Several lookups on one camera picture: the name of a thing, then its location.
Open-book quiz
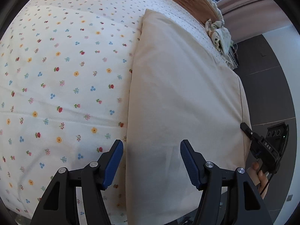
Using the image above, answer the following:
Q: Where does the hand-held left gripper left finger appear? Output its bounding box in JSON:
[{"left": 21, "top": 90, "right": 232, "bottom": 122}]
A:
[{"left": 30, "top": 140, "right": 124, "bottom": 225}]

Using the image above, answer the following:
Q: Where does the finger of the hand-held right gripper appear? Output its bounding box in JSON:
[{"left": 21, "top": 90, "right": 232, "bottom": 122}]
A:
[{"left": 240, "top": 122, "right": 260, "bottom": 143}]

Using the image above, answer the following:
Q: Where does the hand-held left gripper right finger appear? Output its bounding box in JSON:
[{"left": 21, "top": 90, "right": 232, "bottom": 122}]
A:
[{"left": 180, "top": 140, "right": 273, "bottom": 225}]

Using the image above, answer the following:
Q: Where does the cream pillowcase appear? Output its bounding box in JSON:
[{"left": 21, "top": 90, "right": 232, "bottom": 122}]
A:
[{"left": 125, "top": 9, "right": 252, "bottom": 225}]

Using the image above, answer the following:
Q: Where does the person's right hand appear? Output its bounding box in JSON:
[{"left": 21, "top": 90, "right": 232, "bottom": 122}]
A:
[{"left": 246, "top": 161, "right": 270, "bottom": 201}]

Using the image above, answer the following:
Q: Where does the crumpled pale patterned cloth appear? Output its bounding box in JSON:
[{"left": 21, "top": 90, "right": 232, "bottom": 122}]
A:
[{"left": 205, "top": 20, "right": 236, "bottom": 66}]

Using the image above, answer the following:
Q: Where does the floral bedsheet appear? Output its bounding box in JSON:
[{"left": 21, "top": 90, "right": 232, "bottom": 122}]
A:
[{"left": 0, "top": 0, "right": 235, "bottom": 224}]

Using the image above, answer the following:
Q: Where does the pink curtain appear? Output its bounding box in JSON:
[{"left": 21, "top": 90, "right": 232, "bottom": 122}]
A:
[{"left": 216, "top": 0, "right": 296, "bottom": 44}]

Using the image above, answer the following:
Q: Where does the pale rumpled quilt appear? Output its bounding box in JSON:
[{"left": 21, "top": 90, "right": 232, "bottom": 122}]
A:
[{"left": 190, "top": 0, "right": 226, "bottom": 27}]

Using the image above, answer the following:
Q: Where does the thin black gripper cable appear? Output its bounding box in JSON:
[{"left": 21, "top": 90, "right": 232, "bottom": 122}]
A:
[{"left": 259, "top": 173, "right": 276, "bottom": 195}]

